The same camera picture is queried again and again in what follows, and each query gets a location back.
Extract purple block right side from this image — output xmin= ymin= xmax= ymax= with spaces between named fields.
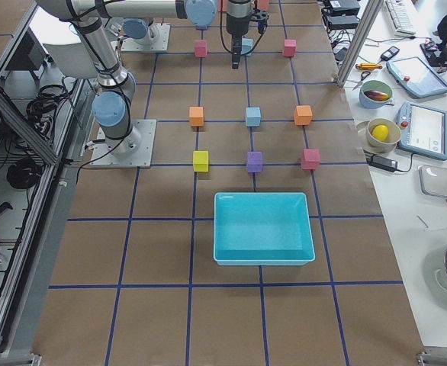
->
xmin=246 ymin=151 xmax=263 ymax=173

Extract pink block right front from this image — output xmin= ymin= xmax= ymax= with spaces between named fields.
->
xmin=301 ymin=149 xmax=321 ymax=170

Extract white chair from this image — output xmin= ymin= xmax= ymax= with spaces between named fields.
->
xmin=43 ymin=42 xmax=97 ymax=79

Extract yellow block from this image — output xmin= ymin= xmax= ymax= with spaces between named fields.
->
xmin=192 ymin=150 xmax=210 ymax=172

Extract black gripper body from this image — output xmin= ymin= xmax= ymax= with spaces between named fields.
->
xmin=227 ymin=0 xmax=253 ymax=37

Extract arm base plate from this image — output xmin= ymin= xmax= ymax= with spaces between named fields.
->
xmin=121 ymin=23 xmax=170 ymax=53
xmin=90 ymin=119 xmax=157 ymax=169

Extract pink block left front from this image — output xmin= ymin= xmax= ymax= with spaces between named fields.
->
xmin=282 ymin=39 xmax=297 ymax=58

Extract teach pendant far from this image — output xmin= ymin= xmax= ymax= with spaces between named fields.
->
xmin=386 ymin=56 xmax=447 ymax=98

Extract scissors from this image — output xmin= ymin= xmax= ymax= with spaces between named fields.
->
xmin=353 ymin=70 xmax=371 ymax=90

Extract blue bowl with fruit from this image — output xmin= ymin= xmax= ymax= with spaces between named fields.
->
xmin=359 ymin=80 xmax=393 ymax=109

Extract teach pendant near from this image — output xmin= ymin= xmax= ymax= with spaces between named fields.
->
xmin=397 ymin=102 xmax=447 ymax=161

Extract orange block far right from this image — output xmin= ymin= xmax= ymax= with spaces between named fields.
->
xmin=294 ymin=105 xmax=313 ymax=126

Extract light blue block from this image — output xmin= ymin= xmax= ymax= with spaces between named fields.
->
xmin=245 ymin=107 xmax=261 ymax=127
xmin=241 ymin=37 xmax=254 ymax=56

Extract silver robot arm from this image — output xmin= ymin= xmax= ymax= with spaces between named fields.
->
xmin=37 ymin=1 xmax=217 ymax=156
xmin=108 ymin=18 xmax=159 ymax=45

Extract aluminium frame post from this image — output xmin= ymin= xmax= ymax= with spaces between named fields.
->
xmin=336 ymin=0 xmax=383 ymax=87

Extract cyan plastic tray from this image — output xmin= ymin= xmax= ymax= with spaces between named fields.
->
xmin=214 ymin=192 xmax=315 ymax=266

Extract black power adapter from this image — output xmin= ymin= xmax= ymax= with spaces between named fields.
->
xmin=366 ymin=155 xmax=397 ymax=172

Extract kitchen scale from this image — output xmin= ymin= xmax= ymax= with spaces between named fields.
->
xmin=419 ymin=165 xmax=447 ymax=198

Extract orange block near base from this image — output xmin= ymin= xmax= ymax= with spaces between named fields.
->
xmin=188 ymin=106 xmax=204 ymax=127

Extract orange handled screwdriver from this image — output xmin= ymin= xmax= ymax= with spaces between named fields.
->
xmin=355 ymin=63 xmax=383 ymax=71

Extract teach pendant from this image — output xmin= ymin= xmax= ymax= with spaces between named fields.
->
xmin=397 ymin=102 xmax=447 ymax=161
xmin=386 ymin=56 xmax=447 ymax=98

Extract pink block near base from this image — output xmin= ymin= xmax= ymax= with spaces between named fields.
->
xmin=194 ymin=39 xmax=207 ymax=58

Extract beige bowl with lemon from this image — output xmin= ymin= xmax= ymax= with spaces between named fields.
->
xmin=365 ymin=118 xmax=401 ymax=153

